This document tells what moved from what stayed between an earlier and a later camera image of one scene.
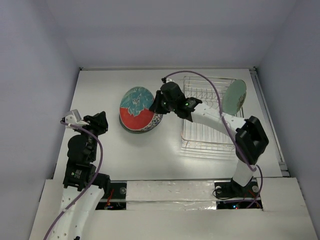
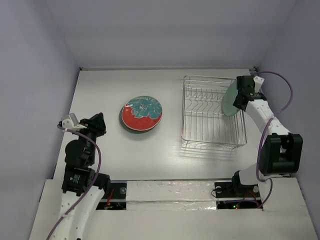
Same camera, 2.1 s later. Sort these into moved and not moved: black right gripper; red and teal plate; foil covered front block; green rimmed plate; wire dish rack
Moved: black right gripper; red and teal plate
Not moved: foil covered front block; green rimmed plate; wire dish rack
